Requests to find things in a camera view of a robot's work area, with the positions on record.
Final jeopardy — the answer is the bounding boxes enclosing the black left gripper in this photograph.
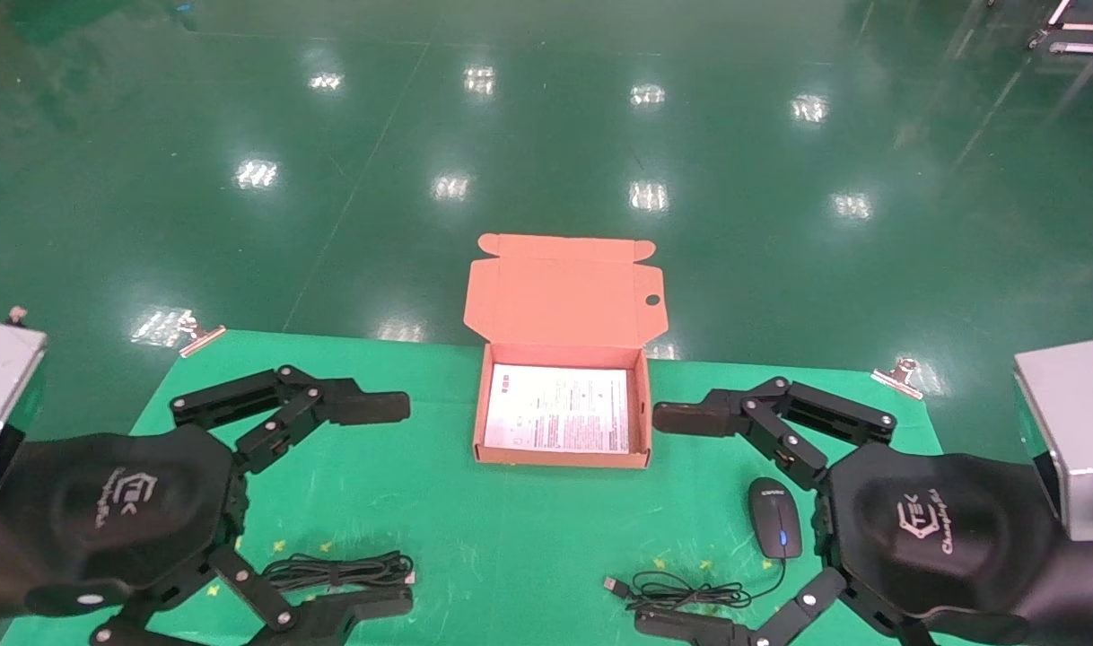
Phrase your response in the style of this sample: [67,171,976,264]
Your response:
[0,364,415,646]

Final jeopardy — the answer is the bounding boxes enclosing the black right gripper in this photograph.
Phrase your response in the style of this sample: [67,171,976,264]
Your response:
[818,442,1065,646]

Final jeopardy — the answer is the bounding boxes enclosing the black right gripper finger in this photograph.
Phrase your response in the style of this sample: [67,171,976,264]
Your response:
[634,569,915,646]
[651,376,898,491]

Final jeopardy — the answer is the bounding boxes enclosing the black data cable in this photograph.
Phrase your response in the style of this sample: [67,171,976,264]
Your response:
[260,550,418,593]

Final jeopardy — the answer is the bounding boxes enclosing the orange cardboard box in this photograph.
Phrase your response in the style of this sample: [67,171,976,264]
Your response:
[463,232,669,470]

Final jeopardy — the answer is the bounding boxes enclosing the white printed paper sheet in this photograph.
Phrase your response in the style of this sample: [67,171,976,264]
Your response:
[483,362,632,455]

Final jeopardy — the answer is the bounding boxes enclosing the green table mat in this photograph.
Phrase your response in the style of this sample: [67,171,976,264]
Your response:
[0,329,1025,646]

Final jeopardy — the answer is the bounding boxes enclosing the metal binder clip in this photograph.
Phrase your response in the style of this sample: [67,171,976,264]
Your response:
[870,356,925,401]
[176,310,228,359]

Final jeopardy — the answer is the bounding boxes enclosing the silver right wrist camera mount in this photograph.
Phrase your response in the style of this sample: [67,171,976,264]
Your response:
[1013,338,1093,543]

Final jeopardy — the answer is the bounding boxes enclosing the white wheeled cart frame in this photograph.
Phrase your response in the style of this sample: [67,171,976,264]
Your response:
[1028,0,1093,56]

